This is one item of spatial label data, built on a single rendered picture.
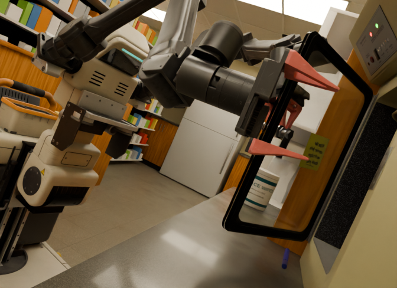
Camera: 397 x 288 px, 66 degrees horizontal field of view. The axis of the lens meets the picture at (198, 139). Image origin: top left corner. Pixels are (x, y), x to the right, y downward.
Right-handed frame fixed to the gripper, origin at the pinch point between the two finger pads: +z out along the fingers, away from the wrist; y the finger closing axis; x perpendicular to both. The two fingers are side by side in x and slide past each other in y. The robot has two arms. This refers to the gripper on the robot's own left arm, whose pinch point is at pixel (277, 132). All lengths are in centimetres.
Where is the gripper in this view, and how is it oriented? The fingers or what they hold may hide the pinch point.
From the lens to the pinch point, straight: 67.9
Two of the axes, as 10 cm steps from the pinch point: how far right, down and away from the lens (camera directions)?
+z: -1.3, 9.4, -3.1
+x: -7.2, -3.0, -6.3
